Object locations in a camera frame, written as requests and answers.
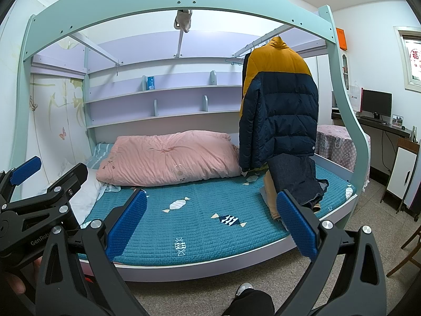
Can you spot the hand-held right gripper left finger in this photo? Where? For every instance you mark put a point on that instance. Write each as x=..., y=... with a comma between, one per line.
x=128, y=223

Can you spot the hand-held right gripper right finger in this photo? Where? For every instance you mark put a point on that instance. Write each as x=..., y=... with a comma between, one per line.
x=297, y=227

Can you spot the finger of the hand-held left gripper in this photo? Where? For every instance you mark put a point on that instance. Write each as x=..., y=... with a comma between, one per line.
x=24, y=169
x=70, y=179

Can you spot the dark denim jacket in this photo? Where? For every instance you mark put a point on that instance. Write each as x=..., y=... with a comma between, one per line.
x=292, y=174

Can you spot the clear clothes hanger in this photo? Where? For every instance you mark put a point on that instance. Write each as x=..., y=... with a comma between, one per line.
x=234, y=61

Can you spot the person's left hand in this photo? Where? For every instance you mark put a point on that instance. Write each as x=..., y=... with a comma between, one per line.
x=16, y=284

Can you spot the white pillow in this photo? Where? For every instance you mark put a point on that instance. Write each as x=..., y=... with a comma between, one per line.
x=85, y=197

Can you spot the blue striped pillow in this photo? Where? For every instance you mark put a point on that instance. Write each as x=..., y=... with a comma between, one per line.
x=102, y=154

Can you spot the teal quilted bed mat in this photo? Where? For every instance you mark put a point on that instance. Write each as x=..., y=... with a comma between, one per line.
x=197, y=223

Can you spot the pink pillow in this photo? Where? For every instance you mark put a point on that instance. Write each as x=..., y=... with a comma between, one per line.
x=171, y=158

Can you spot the person's grey shoe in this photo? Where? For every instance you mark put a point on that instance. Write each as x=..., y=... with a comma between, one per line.
x=244, y=289

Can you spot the pink patterned tablecloth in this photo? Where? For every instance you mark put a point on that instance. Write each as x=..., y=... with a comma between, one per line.
x=335, y=144

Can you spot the person's dark trousers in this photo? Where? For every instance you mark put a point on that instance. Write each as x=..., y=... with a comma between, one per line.
x=250, y=304

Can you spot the brown wooden chair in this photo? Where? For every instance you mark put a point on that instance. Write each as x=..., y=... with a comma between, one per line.
x=404, y=265

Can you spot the white folded table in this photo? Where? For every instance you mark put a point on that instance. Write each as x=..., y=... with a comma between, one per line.
x=401, y=174

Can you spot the yellow and navy puffer jacket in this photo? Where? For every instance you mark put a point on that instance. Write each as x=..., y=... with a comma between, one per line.
x=279, y=105

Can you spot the small blue box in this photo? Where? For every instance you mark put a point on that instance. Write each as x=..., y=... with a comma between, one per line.
x=151, y=82

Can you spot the black keyboard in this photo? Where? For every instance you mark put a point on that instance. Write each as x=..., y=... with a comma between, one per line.
x=373, y=118

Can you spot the dark desk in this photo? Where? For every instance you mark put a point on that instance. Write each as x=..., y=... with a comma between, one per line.
x=391, y=126

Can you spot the white paper bag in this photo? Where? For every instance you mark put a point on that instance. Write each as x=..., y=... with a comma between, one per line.
x=354, y=98

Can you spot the black computer monitor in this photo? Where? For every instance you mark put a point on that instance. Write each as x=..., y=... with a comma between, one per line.
x=376, y=103

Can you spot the orange box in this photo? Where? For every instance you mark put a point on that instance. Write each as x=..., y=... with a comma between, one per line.
x=341, y=39

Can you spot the white framed window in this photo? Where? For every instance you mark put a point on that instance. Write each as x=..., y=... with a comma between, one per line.
x=411, y=59

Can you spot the lavender wall shelf unit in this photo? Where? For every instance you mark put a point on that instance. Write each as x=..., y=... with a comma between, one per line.
x=181, y=92

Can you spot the small photo frame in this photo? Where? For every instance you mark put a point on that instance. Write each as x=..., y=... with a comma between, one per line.
x=397, y=120

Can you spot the mint green bunk bed frame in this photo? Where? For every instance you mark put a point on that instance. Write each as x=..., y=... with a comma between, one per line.
x=131, y=3

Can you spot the white clothes rail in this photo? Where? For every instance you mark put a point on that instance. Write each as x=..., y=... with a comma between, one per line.
x=256, y=41

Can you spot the grey cloth on bed frame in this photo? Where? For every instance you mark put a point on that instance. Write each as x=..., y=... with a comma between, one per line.
x=183, y=19

